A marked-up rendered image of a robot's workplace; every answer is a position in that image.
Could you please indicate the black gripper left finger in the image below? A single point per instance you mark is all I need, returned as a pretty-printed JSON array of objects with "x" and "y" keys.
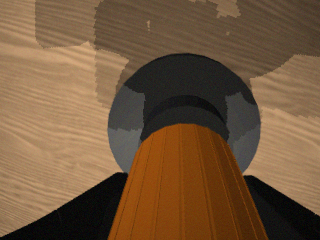
[{"x": 87, "y": 217}]

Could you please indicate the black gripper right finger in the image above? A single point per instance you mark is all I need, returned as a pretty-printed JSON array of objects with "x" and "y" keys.
[{"x": 282, "y": 218}]

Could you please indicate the orange cylinder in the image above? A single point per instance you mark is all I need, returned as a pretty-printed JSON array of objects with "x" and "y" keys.
[{"x": 185, "y": 184}]

